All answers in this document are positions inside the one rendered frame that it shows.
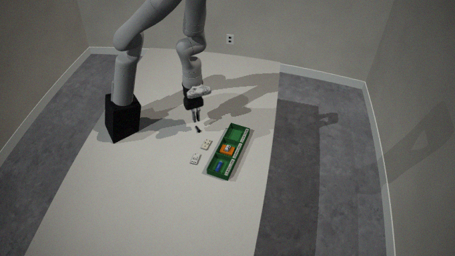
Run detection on green rack of labelled bins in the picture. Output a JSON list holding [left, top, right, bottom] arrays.
[[207, 123, 250, 181]]

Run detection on white domino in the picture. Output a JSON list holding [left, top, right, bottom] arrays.
[[201, 139, 211, 150], [190, 153, 200, 165]]

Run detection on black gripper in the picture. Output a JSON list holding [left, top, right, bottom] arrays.
[[182, 74, 211, 123]]

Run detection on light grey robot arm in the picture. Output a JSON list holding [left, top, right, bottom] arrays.
[[111, 0, 207, 106]]

